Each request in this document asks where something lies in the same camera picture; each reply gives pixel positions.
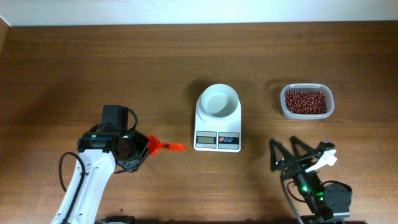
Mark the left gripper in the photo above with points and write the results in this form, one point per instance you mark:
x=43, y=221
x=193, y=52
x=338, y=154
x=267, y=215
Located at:
x=140, y=140

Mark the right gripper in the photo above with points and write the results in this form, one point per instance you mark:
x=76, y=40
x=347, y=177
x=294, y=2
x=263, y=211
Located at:
x=294, y=166

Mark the orange measuring scoop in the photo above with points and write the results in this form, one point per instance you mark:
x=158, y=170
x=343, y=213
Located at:
x=155, y=146

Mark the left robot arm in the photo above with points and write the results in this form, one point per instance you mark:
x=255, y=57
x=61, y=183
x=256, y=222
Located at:
x=95, y=164

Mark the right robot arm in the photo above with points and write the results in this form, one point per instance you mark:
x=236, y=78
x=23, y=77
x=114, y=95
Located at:
x=311, y=200

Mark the white digital kitchen scale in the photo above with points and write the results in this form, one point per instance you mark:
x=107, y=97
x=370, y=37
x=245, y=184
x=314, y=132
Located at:
x=217, y=134

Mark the red beans in container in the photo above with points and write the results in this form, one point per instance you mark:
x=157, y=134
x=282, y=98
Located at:
x=305, y=102

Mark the clear plastic bean container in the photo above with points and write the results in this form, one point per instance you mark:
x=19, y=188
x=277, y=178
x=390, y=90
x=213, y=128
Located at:
x=330, y=104

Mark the white round bowl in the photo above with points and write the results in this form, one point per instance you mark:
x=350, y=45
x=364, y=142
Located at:
x=219, y=100

